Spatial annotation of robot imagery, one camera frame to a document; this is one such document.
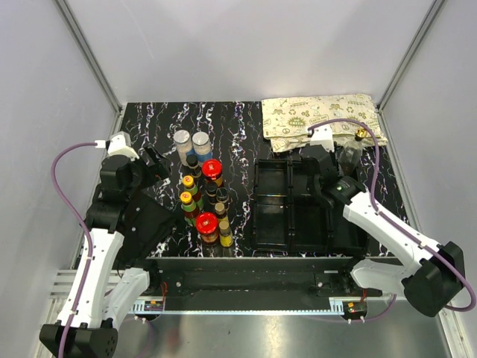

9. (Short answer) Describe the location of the left white-lid granule jar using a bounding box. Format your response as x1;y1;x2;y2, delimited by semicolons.
173;130;195;166

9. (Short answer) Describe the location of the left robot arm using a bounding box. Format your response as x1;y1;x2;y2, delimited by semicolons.
40;146;176;357

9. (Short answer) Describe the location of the purple cable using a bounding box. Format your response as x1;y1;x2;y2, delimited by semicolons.
51;142;109;358
307;119;471;313

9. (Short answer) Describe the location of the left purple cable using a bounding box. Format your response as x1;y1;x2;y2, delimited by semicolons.
51;142;109;358

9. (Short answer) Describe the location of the yellow-label beige-cap bottle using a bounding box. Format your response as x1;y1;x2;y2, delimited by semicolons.
214;202;229;222
219;220;233;248

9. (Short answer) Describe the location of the glass oil bottle gold spout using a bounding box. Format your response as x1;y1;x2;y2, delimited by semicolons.
338;129;367;176

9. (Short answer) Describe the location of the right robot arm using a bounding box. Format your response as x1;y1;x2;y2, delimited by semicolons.
300;145;465;317

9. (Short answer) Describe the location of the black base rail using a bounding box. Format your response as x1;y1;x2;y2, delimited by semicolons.
156;257;381;314

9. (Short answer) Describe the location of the right white-lid granule jar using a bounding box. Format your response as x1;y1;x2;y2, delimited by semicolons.
192;131;212;163

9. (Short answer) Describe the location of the red-lid chili sauce jar rear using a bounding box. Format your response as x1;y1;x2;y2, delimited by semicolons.
202;159;224;187

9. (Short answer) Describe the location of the red-lid chili sauce jar front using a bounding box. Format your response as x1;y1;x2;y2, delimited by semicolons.
195;213;219;245

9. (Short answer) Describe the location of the black cloth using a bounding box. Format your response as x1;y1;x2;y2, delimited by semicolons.
116;192;177;269

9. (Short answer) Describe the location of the yellow-cap green-label bottle rear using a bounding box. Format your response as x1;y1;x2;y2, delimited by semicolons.
183;175;203;207

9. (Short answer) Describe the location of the black-cap spice bottle rear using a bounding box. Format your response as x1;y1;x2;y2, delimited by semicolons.
186;154;201;178

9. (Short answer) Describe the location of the white-lid granule jar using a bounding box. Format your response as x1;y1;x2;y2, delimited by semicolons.
192;131;212;163
173;130;195;166

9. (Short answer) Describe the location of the red-lid chili sauce jar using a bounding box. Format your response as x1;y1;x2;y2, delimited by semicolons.
195;213;219;245
202;159;224;187

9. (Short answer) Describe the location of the yellow-cap green-label bottle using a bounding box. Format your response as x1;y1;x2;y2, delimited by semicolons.
180;191;200;227
183;175;203;207

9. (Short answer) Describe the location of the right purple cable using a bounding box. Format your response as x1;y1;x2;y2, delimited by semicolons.
307;119;471;313

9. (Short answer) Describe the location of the yellow-cap green-label bottle front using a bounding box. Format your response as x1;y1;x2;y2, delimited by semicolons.
180;191;200;227

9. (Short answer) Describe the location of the black-cap spice bottle middle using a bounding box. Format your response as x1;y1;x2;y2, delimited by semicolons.
205;181;218;204

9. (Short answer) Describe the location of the black organizer tray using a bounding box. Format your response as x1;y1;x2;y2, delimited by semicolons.
250;160;369;257

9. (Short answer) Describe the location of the patterned cream folded cloth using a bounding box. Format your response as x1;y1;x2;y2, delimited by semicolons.
262;93;388;153

